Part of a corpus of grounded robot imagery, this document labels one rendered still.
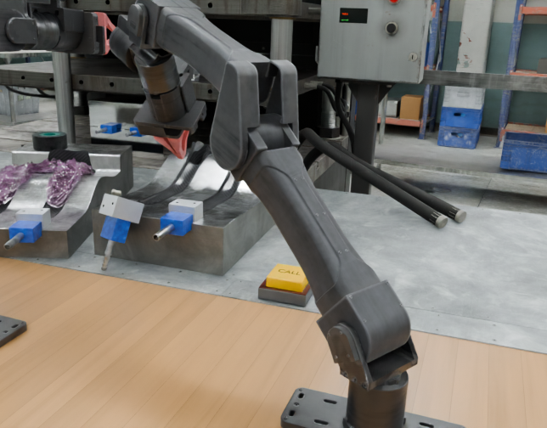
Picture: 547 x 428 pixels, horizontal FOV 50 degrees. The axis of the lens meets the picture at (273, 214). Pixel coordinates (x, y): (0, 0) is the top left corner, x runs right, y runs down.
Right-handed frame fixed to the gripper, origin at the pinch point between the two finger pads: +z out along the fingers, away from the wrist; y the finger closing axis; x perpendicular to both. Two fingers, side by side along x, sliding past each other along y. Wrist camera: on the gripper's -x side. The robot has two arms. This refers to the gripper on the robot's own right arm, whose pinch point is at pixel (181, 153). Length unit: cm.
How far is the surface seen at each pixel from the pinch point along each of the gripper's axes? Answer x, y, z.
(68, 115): -61, 76, 51
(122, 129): -61, 57, 55
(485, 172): -257, -80, 245
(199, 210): 4.3, -3.0, 9.2
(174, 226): 10.1, -1.0, 7.4
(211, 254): 10.3, -6.7, 13.4
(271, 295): 17.0, -19.5, 12.1
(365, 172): -38, -26, 38
